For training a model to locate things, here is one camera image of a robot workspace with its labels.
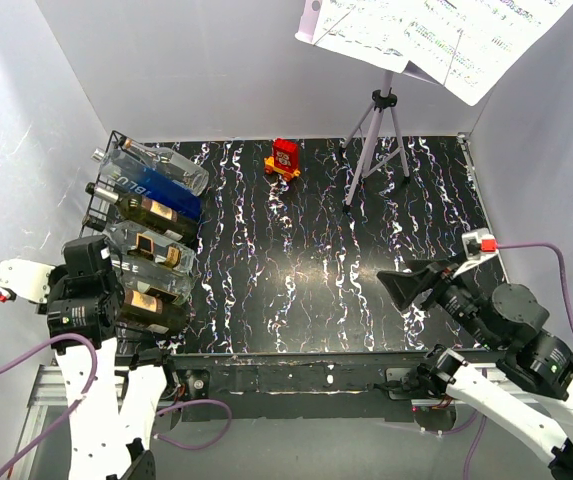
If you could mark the lilac music stand tripod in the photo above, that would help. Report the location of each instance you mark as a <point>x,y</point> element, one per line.
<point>382,100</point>

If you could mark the black wire wine rack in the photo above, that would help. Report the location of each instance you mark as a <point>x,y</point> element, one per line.
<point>99,214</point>

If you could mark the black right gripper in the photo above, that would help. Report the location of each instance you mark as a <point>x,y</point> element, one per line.
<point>401,286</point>

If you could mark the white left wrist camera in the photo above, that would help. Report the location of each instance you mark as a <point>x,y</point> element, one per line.
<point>25,279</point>

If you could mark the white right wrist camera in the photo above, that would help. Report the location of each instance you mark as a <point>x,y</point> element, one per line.
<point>479,246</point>

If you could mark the clear square liquor bottle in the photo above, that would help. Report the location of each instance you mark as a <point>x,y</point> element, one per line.
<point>138,241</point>

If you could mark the clear glass bottle top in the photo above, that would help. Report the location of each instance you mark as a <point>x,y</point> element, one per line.
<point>169,163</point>

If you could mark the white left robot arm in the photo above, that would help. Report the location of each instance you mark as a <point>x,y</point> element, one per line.
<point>108,435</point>

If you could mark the blue clear vodka bottle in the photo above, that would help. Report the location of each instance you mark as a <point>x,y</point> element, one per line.
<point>128,175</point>

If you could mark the green white wine bottle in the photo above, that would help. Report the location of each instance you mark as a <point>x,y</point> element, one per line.
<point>149,213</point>

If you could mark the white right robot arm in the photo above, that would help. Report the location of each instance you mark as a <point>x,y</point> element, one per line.
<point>533,398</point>

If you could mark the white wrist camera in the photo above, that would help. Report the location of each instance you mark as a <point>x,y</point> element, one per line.
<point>25,279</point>
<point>479,246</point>

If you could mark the white sheet music pages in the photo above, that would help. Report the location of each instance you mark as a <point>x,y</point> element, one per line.
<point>465,46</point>

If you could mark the clear round glass bottle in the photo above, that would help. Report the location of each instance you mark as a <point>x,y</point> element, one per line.
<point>149,278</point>

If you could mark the black metal base frame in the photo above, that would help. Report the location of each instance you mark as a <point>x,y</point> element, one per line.
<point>301,386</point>

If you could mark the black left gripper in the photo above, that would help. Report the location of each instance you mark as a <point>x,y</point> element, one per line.
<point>58,272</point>

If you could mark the dark red wine bottle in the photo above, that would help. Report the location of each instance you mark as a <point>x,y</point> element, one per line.
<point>152,314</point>

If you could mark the red yellow toy brick car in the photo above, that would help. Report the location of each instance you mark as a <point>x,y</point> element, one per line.
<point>284,160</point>

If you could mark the aluminium rail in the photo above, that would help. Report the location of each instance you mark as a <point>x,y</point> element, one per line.
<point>48,391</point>

